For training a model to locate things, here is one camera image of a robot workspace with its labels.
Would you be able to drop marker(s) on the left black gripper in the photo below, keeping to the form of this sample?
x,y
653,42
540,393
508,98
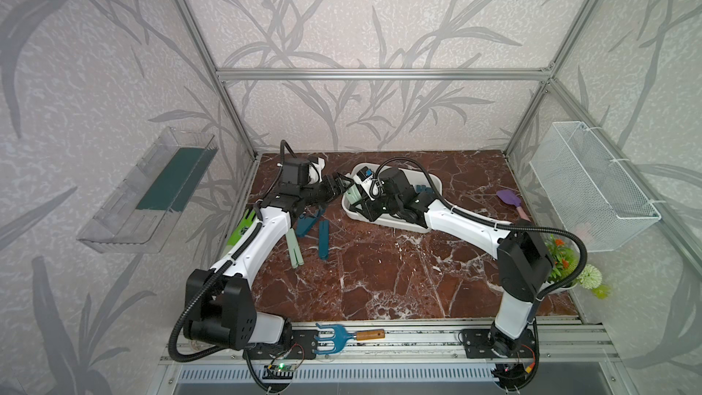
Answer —
x,y
336,188

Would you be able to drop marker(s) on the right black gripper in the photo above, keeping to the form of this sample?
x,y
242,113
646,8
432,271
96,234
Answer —
x,y
366,208

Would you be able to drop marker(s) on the white rectangular storage box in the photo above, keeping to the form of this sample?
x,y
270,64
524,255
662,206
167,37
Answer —
x,y
416,177

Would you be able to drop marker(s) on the mint pruning pliers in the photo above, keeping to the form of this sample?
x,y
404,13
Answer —
x,y
294,249
353,196

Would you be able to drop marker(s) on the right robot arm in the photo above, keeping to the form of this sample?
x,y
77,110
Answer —
x,y
523,260

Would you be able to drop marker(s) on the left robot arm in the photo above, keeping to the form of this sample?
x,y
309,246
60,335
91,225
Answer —
x,y
219,311

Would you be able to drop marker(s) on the open teal pruning pliers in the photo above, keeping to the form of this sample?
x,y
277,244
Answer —
x,y
306,222

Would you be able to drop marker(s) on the green gardening glove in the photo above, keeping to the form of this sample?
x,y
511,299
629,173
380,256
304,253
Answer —
x,y
242,227

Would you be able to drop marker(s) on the purple pink silicone spatula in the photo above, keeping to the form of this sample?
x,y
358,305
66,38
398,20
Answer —
x,y
510,198

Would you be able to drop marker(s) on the blue garden hand fork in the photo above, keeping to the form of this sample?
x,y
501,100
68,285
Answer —
x,y
333,338

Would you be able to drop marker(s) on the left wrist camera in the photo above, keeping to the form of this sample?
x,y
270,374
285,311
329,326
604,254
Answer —
x,y
316,169

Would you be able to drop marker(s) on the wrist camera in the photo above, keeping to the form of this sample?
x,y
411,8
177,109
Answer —
x,y
364,178
316,169

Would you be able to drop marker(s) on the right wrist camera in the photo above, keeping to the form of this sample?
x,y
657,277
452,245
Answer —
x,y
364,178

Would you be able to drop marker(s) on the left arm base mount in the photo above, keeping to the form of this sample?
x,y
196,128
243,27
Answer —
x,y
298,344

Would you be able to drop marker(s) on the clear plastic wall shelf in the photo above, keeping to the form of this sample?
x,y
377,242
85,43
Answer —
x,y
146,206

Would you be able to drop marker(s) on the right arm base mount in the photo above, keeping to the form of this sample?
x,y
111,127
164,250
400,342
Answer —
x,y
489,344

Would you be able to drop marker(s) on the white wire mesh basket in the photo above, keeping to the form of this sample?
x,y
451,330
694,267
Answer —
x,y
593,195

